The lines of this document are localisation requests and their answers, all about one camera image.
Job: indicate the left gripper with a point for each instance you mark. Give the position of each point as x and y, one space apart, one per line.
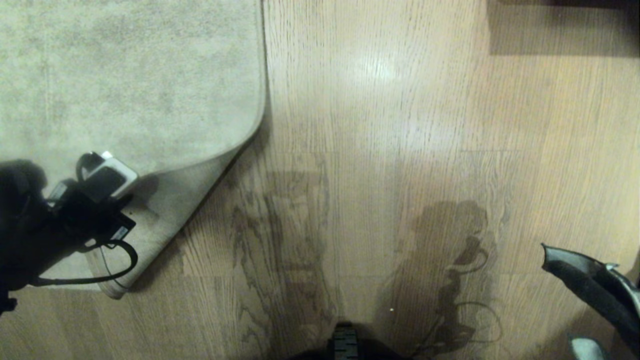
95 220

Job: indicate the beige rug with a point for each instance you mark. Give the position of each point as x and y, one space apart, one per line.
140 85

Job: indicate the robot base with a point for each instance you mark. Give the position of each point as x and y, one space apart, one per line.
345 345

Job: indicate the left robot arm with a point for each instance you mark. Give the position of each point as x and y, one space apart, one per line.
22 235

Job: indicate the grey cloth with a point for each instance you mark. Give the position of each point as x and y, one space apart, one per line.
589 349

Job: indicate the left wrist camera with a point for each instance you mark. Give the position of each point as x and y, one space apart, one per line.
107 177

